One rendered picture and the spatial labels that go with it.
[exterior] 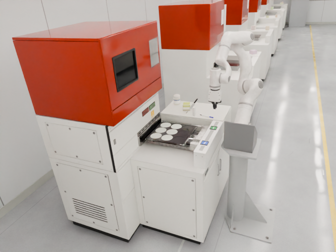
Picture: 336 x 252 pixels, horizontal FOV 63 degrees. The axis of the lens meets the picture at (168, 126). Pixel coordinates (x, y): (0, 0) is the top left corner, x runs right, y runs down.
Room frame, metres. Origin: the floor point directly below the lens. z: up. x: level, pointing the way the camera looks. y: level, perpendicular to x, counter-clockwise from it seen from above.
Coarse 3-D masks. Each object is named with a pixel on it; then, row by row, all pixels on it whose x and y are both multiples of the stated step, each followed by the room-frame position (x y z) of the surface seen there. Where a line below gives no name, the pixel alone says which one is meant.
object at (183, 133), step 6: (186, 126) 2.24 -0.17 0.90; (192, 126) 2.23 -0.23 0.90; (156, 132) 2.16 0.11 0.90; (162, 132) 2.16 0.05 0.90; (180, 132) 2.13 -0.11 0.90; (186, 132) 2.13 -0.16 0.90; (150, 138) 2.06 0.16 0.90; (156, 138) 2.06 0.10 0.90; (174, 138) 2.03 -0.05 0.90; (180, 138) 2.03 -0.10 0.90; (186, 138) 2.02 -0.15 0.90
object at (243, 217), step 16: (256, 144) 1.97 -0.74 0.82; (240, 160) 1.91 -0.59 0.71; (240, 176) 1.91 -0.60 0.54; (240, 192) 1.91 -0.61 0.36; (240, 208) 1.91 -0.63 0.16; (256, 208) 1.89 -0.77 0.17; (272, 208) 2.03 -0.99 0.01; (240, 224) 1.85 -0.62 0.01; (256, 224) 1.84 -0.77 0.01; (272, 224) 1.83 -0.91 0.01
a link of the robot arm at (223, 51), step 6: (222, 48) 2.17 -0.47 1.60; (228, 48) 2.18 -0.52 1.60; (216, 54) 2.17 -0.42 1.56; (222, 54) 2.13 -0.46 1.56; (216, 60) 2.13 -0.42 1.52; (222, 60) 2.09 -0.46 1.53; (228, 66) 2.04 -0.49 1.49; (228, 72) 2.00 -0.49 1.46; (222, 78) 1.99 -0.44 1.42; (228, 78) 1.99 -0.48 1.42
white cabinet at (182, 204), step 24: (144, 168) 1.84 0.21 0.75; (168, 168) 1.74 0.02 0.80; (216, 168) 1.99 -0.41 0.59; (144, 192) 1.85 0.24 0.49; (168, 192) 1.75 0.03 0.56; (192, 192) 1.66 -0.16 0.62; (216, 192) 2.01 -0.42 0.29; (144, 216) 1.87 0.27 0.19; (168, 216) 1.76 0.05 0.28; (192, 216) 1.66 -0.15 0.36; (192, 240) 1.70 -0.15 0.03
